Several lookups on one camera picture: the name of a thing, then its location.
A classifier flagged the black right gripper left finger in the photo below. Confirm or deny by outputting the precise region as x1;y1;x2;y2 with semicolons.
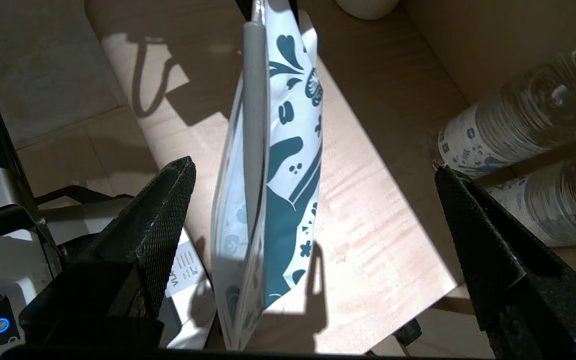
18;155;198;323

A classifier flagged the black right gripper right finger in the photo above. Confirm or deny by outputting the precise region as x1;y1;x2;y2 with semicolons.
433;165;576;360

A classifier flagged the white floral plastic bag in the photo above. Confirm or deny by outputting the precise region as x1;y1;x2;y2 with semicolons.
210;0;325;351

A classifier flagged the white ribbed mug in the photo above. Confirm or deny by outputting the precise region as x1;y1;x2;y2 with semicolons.
335;0;400;21

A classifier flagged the clear plastic water bottle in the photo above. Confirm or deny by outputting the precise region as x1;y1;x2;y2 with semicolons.
438;47;576;178
488;150;576;248

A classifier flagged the beige wooden shelf unit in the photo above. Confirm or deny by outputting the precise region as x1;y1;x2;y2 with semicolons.
83;0;576;351

